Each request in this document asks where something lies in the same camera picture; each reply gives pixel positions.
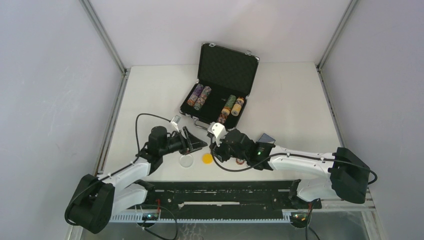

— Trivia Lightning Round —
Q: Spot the playing card deck box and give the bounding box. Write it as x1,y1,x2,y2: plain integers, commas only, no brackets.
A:
257,133,276,144

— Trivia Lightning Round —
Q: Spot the yellow round button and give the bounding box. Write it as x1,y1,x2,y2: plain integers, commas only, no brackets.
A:
202,153,214,165

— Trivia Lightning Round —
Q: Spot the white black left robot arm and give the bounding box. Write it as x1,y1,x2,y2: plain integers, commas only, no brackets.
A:
64,126,208,234

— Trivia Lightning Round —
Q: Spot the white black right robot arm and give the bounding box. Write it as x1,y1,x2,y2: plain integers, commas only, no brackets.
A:
206,128,378,208

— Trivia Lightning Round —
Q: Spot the green yellow chip stack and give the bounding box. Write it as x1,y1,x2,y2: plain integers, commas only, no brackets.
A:
221,95,237,116

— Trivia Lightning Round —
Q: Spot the black poker set case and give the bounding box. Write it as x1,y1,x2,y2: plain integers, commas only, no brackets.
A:
179,42,260,130

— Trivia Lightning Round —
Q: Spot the red round poker chip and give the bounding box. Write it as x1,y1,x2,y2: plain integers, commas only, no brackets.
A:
235,158,245,165

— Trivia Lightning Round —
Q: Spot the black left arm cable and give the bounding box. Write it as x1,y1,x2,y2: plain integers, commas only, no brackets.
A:
134,113,173,157

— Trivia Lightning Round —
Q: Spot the yellow blue chip stack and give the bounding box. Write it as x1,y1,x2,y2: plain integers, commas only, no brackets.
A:
230,97,245,116

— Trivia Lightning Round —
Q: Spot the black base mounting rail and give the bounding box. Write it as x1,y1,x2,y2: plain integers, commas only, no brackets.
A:
144,180,310,220

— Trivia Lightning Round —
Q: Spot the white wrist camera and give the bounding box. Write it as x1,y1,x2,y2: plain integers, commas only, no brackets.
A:
170,115,181,132
207,122,228,147

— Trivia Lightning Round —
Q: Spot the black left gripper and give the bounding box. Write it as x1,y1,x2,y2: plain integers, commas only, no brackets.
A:
159,126,207,156

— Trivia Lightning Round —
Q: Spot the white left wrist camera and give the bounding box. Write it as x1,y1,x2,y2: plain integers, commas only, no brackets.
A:
170,115,181,132

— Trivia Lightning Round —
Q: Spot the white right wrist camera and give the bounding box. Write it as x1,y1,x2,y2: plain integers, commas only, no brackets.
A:
207,122,228,147

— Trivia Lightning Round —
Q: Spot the purple orange chip stack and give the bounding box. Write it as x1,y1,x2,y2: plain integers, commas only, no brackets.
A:
186,83,204,107

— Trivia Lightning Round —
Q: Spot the orange blue chip stack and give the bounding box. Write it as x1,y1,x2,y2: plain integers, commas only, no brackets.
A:
217,113,228,125

